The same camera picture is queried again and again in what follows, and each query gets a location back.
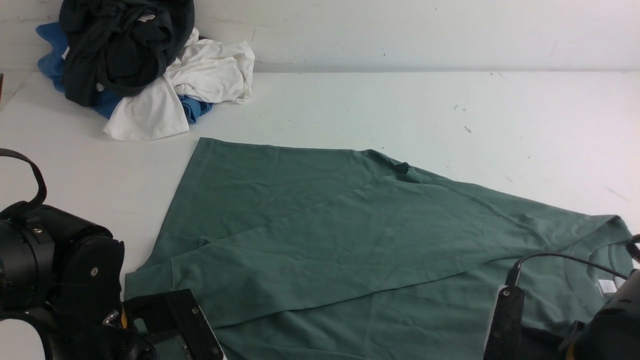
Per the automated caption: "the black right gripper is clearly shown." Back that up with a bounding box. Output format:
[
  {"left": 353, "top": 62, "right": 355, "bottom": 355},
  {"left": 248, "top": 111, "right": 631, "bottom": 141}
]
[{"left": 519, "top": 308, "right": 640, "bottom": 360}]

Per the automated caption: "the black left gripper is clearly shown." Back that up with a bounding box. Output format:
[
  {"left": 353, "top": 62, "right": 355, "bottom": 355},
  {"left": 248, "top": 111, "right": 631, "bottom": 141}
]
[{"left": 46, "top": 310, "right": 159, "bottom": 360}]

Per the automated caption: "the green long-sleeved shirt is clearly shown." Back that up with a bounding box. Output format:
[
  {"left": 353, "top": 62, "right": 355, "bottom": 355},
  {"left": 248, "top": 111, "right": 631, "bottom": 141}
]
[{"left": 125, "top": 137, "right": 633, "bottom": 360}]

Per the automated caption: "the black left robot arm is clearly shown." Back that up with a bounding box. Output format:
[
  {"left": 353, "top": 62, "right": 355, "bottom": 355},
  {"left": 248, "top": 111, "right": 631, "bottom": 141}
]
[{"left": 1, "top": 202, "right": 159, "bottom": 360}]

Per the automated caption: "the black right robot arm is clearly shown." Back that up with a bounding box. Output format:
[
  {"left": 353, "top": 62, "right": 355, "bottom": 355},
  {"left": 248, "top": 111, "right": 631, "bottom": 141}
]
[{"left": 516, "top": 269, "right": 640, "bottom": 360}]

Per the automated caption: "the blue crumpled garment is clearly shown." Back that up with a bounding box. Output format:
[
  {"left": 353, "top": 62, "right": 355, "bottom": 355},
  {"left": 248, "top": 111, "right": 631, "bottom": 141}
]
[{"left": 35, "top": 22, "right": 214, "bottom": 125}]

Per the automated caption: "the white crumpled garment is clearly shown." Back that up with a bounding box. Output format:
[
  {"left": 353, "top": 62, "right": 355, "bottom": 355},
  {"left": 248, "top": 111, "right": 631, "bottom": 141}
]
[{"left": 103, "top": 29, "right": 256, "bottom": 142}]

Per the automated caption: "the black crumpled garment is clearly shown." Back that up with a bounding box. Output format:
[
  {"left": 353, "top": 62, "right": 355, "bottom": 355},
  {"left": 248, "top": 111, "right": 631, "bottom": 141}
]
[{"left": 58, "top": 0, "right": 195, "bottom": 107}]

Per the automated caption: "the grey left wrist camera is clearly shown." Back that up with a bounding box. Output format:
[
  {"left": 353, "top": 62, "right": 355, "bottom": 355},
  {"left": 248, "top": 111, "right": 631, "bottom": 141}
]
[{"left": 123, "top": 289, "right": 227, "bottom": 360}]

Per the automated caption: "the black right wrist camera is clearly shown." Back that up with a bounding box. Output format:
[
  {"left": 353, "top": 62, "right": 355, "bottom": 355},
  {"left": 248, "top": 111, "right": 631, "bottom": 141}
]
[{"left": 483, "top": 285, "right": 526, "bottom": 360}]

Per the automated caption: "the black right camera cable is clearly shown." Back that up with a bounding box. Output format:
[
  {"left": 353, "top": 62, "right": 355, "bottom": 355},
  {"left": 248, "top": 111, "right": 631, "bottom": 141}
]
[{"left": 505, "top": 235, "right": 640, "bottom": 287}]

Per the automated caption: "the black camera cable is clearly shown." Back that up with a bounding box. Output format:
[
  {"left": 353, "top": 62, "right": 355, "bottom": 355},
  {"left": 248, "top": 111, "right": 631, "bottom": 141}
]
[
  {"left": 0, "top": 148, "right": 48, "bottom": 221},
  {"left": 505, "top": 235, "right": 640, "bottom": 287}
]

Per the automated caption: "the black left camera cable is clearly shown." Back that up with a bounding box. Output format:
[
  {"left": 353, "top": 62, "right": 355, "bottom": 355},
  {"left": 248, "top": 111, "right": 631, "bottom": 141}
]
[{"left": 0, "top": 148, "right": 48, "bottom": 221}]

